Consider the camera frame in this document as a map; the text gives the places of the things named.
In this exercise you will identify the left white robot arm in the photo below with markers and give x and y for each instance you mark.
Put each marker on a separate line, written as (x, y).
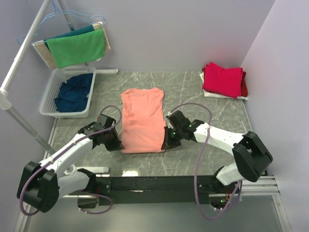
(43, 183)

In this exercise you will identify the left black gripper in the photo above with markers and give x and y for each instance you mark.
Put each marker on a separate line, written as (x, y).
(117, 144)

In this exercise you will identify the green towel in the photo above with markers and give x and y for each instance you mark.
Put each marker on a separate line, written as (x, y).
(87, 47)

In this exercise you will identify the folded white t shirt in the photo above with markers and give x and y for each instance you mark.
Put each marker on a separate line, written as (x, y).
(215, 95)

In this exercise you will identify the white clothes rack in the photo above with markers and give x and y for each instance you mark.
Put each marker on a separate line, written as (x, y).
(4, 103)

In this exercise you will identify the beige towel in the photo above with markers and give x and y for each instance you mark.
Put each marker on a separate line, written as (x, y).
(45, 54)

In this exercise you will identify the aluminium rail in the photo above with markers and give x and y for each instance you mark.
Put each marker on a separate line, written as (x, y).
(219, 202)

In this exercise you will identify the navy blue t shirt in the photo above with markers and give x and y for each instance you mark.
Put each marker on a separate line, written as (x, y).
(73, 95)

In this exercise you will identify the teal towel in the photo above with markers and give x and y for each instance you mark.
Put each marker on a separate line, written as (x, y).
(72, 32)

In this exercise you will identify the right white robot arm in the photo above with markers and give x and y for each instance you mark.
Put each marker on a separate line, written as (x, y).
(251, 157)

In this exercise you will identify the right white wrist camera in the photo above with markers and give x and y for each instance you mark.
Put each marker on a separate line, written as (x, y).
(170, 125)

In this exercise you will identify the salmon pink t shirt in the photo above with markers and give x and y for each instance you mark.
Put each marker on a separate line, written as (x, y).
(143, 124)

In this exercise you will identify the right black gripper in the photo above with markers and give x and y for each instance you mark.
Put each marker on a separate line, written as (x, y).
(168, 143)

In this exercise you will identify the white plastic laundry basket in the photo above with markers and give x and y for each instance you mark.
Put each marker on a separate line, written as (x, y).
(58, 76)

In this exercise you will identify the black base beam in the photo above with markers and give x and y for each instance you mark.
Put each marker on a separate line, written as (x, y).
(157, 189)

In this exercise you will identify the folded magenta t shirt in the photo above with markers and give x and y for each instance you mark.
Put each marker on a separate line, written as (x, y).
(224, 81)

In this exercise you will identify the blue wire hanger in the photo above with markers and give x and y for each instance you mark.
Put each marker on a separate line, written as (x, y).
(61, 10)

